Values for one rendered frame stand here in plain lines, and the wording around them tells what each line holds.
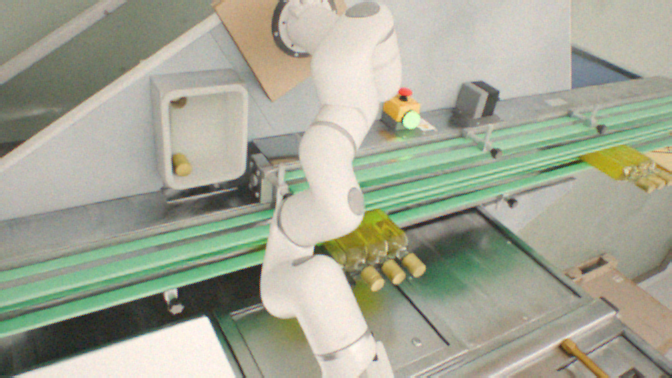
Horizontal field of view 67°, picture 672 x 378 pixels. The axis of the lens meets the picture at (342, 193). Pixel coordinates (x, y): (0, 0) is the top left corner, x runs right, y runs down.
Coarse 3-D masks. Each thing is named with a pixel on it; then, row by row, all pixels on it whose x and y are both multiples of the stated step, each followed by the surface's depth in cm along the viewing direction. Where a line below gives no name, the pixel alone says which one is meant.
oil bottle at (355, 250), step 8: (352, 232) 118; (336, 240) 116; (344, 240) 115; (352, 240) 116; (360, 240) 116; (344, 248) 113; (352, 248) 114; (360, 248) 114; (352, 256) 112; (360, 256) 113; (352, 264) 113
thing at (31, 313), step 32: (576, 160) 178; (448, 192) 149; (480, 192) 152; (224, 256) 115; (256, 256) 116; (96, 288) 103; (128, 288) 103; (160, 288) 105; (0, 320) 94; (32, 320) 94
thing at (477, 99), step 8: (480, 80) 152; (464, 88) 148; (472, 88) 146; (480, 88) 147; (488, 88) 148; (464, 96) 149; (472, 96) 146; (480, 96) 144; (488, 96) 146; (496, 96) 148; (464, 104) 150; (472, 104) 147; (480, 104) 146; (488, 104) 148; (464, 112) 150; (472, 112) 148; (480, 112) 148; (488, 112) 150
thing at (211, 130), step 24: (168, 96) 96; (192, 96) 106; (216, 96) 109; (240, 96) 105; (168, 120) 98; (192, 120) 109; (216, 120) 112; (240, 120) 108; (168, 144) 101; (192, 144) 112; (216, 144) 115; (240, 144) 111; (168, 168) 104; (192, 168) 113; (216, 168) 114; (240, 168) 114
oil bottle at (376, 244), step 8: (360, 224) 121; (368, 224) 122; (360, 232) 119; (368, 232) 119; (376, 232) 120; (368, 240) 117; (376, 240) 117; (384, 240) 118; (368, 248) 116; (376, 248) 115; (384, 248) 116; (368, 256) 116; (376, 256) 116; (376, 264) 117
